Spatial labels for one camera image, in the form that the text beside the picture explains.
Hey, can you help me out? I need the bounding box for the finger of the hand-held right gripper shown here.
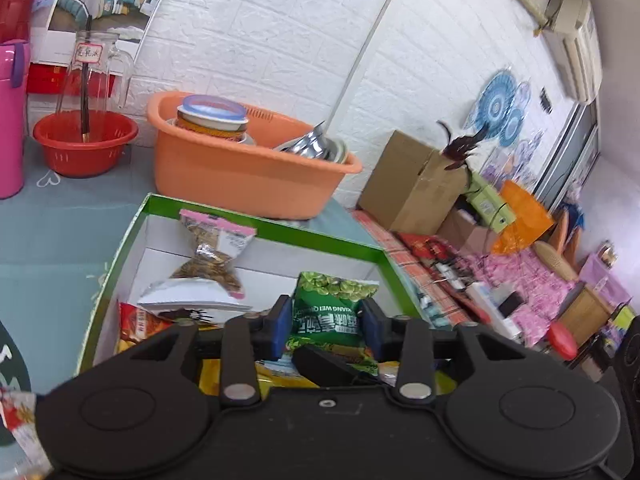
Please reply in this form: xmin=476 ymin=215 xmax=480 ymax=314
xmin=292 ymin=344 xmax=382 ymax=389

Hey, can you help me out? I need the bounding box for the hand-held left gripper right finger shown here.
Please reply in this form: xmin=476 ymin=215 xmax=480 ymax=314
xmin=362 ymin=299 xmax=527 ymax=406

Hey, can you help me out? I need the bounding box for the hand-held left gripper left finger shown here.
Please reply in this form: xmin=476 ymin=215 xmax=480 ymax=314
xmin=119 ymin=295 xmax=293 ymax=408

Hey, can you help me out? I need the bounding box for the green snack packet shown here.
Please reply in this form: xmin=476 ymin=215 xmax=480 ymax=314
xmin=287 ymin=270 xmax=380 ymax=349

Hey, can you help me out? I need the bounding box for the green rimmed cardboard box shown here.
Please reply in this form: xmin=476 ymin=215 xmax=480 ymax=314
xmin=75 ymin=193 xmax=432 ymax=382

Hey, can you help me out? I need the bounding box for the yellow snack packet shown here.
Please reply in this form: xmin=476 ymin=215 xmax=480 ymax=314
xmin=199 ymin=354 xmax=322 ymax=397

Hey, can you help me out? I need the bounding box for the plaid cloth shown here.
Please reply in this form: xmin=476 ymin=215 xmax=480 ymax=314
xmin=352 ymin=209 xmax=482 ymax=327

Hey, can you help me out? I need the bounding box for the red oval object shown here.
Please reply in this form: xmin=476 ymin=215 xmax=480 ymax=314
xmin=547 ymin=321 xmax=579 ymax=362

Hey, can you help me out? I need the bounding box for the wooden box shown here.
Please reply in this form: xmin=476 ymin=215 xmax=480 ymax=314
xmin=557 ymin=282 xmax=614 ymax=347

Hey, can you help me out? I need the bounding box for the white snack packet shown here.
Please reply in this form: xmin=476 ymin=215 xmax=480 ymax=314
xmin=137 ymin=277 xmax=254 ymax=322

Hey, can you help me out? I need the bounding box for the red envelope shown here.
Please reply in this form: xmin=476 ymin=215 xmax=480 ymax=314
xmin=399 ymin=232 xmax=467 ymax=272

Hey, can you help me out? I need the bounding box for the brown snack packet pink top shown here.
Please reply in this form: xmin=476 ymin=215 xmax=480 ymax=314
xmin=169 ymin=208 xmax=258 ymax=301

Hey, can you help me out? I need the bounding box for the white box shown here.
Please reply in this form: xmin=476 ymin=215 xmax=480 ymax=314
xmin=469 ymin=282 xmax=518 ymax=342

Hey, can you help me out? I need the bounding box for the pink patterned cloth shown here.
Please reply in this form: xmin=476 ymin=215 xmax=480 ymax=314
xmin=465 ymin=247 xmax=583 ymax=348

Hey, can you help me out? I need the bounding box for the wooden roller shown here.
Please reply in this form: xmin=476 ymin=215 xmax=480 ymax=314
xmin=532 ymin=239 xmax=579 ymax=282

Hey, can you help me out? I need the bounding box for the small cardboard box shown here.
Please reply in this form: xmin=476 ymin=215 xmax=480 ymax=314
xmin=439 ymin=207 xmax=497 ymax=256

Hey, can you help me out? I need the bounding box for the small black box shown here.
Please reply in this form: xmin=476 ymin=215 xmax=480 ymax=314
xmin=499 ymin=289 xmax=524 ymax=317

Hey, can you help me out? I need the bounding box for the orange red snack packet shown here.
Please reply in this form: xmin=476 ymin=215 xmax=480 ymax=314
xmin=117 ymin=301 xmax=174 ymax=357

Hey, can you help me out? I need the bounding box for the brown cardboard box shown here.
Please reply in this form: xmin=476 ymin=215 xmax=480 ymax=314
xmin=357 ymin=129 xmax=474 ymax=236

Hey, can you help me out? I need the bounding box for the orange plastic basin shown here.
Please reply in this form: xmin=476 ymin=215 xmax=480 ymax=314
xmin=146 ymin=90 xmax=364 ymax=221

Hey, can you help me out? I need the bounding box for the light green box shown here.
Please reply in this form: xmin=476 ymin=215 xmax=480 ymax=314
xmin=467 ymin=172 xmax=517 ymax=234

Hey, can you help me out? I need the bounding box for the steel bowl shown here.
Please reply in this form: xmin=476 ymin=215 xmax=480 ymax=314
xmin=273 ymin=120 xmax=342 ymax=162

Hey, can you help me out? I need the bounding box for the orange bag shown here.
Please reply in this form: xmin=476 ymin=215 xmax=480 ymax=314
xmin=492 ymin=179 xmax=556 ymax=256

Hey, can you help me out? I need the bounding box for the purple leaf plant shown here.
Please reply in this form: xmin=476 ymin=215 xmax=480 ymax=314
xmin=436 ymin=119 xmax=484 ymax=171

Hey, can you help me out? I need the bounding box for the blue lidded food container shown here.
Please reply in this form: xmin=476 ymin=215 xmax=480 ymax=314
xmin=174 ymin=93 xmax=250 ymax=144

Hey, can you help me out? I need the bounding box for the red plastic basin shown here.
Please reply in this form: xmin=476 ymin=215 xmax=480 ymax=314
xmin=32 ymin=111 xmax=140 ymax=179

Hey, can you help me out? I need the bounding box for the dark green round mat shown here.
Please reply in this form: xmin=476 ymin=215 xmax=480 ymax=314
xmin=0 ymin=319 xmax=34 ymax=447

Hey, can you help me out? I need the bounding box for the floral snack packet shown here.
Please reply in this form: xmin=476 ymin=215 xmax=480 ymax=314
xmin=0 ymin=389 xmax=54 ymax=480

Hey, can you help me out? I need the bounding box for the glass pitcher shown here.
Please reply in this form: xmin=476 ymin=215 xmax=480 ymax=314
xmin=54 ymin=29 xmax=136 ymax=144

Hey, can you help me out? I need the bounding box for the dark stirrer stick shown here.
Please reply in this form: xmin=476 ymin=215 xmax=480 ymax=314
xmin=79 ymin=15 xmax=94 ymax=144

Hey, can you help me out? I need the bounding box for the white air conditioner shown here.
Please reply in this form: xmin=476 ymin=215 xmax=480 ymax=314
xmin=542 ymin=0 xmax=604 ymax=106

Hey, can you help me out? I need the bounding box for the pink bottle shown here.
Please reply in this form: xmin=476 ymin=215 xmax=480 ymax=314
xmin=0 ymin=39 xmax=31 ymax=200

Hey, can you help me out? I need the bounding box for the bedding photo poster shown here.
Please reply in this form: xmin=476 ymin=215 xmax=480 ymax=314
xmin=30 ymin=0 xmax=184 ymax=69

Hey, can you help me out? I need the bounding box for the red thermos flask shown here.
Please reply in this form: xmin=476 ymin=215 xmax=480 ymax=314
xmin=0 ymin=0 xmax=41 ymax=44

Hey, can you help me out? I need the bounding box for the grey door frame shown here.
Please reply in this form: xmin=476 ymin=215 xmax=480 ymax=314
xmin=534 ymin=104 xmax=602 ymax=202

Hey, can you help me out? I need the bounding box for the blue fan wall decoration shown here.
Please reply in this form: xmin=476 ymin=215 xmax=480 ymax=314
xmin=467 ymin=69 xmax=534 ymax=149

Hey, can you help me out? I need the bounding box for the white wall conduit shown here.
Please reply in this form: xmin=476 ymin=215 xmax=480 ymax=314
xmin=329 ymin=0 xmax=417 ymax=127

